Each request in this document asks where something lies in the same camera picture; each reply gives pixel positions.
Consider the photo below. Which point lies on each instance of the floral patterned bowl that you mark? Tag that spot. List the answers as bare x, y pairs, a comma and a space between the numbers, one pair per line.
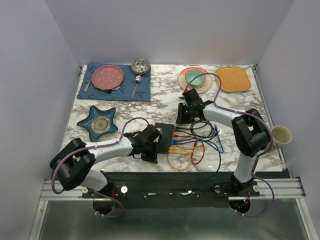
140, 66

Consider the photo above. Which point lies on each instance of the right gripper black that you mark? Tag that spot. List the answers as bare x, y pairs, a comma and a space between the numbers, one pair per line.
180, 118

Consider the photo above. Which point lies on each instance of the beige pink plate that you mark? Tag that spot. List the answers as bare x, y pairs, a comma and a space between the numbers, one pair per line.
206, 85

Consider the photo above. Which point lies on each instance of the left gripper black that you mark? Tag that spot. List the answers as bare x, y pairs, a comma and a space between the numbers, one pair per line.
154, 157

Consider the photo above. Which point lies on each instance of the pink dotted plate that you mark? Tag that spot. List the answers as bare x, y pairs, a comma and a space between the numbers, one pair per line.
107, 78

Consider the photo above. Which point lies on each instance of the green bowl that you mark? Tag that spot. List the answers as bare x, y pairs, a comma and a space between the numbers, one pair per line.
195, 77

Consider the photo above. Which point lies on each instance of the black mounting base plate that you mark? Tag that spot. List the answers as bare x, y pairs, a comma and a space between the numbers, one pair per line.
159, 190

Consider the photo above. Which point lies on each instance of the orange woven mat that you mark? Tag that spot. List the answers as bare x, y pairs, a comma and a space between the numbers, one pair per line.
234, 79

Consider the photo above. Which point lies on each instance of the blue star-shaped dish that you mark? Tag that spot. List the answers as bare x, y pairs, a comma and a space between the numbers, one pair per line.
99, 123

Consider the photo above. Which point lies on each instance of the metal spoon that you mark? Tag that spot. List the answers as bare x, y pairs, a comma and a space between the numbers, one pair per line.
138, 79

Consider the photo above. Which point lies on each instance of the metal fork handle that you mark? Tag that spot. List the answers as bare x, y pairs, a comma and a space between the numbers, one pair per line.
87, 86

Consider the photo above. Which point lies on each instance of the blue cloth placemat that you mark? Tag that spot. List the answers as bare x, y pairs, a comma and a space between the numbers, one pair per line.
123, 92

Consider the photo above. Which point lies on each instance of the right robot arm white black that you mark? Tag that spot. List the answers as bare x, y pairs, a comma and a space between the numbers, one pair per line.
251, 133

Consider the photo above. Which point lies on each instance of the cream printed mug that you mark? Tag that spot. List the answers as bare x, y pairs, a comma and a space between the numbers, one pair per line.
281, 137

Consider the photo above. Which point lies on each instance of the black network switch box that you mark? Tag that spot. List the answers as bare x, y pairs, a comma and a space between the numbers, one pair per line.
166, 137

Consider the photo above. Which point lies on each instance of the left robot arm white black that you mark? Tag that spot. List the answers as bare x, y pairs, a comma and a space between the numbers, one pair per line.
72, 166

